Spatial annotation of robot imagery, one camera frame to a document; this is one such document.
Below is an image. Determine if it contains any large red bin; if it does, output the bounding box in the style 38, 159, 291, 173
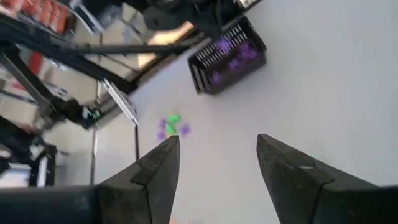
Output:
28, 51, 44, 75

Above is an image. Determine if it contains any black aluminium rig frame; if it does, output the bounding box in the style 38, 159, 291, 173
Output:
0, 14, 192, 187

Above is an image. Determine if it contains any gray table mat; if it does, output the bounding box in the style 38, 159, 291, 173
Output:
93, 0, 398, 224

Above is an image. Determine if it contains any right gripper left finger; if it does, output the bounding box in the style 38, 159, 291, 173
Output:
93, 135, 181, 224

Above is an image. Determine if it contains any orange bin rack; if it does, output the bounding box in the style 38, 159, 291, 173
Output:
0, 0, 70, 35

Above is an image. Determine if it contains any silver frame bracket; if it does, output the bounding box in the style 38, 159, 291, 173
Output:
101, 79, 139, 127

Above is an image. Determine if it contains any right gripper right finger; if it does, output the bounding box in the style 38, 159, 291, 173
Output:
257, 134, 382, 224

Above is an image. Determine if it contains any black plastic basket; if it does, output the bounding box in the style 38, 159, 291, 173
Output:
187, 16, 267, 96

